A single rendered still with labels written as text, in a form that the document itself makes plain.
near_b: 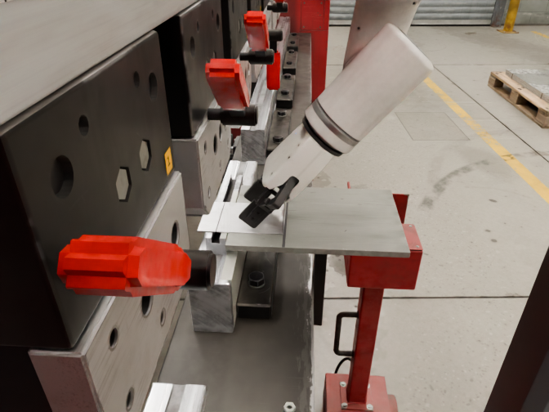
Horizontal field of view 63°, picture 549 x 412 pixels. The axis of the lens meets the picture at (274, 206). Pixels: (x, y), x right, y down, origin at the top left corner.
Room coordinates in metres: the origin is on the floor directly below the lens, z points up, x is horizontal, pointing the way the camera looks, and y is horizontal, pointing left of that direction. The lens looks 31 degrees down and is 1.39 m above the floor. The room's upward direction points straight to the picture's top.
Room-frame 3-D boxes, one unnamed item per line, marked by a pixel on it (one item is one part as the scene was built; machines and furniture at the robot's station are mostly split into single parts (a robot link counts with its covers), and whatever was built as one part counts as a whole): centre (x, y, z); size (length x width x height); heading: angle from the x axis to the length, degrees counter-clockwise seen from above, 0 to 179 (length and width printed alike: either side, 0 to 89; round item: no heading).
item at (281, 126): (1.21, -0.02, 0.89); 0.30 x 0.05 x 0.03; 176
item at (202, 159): (0.39, 0.09, 1.26); 0.15 x 0.09 x 0.17; 176
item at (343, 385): (0.91, -0.26, 0.13); 0.10 x 0.10 x 0.01; 86
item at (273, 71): (0.77, 0.01, 1.20); 0.04 x 0.02 x 0.10; 86
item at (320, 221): (0.61, -0.07, 1.00); 0.26 x 0.18 x 0.01; 86
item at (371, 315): (0.91, -0.26, 0.39); 0.05 x 0.05 x 0.54; 86
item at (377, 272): (0.91, -0.26, 0.75); 0.20 x 0.16 x 0.18; 176
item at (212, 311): (0.67, 0.08, 0.92); 0.39 x 0.06 x 0.10; 176
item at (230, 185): (0.64, 0.08, 0.98); 0.20 x 0.03 x 0.03; 176
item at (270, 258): (0.65, 0.02, 0.89); 0.30 x 0.05 x 0.03; 176
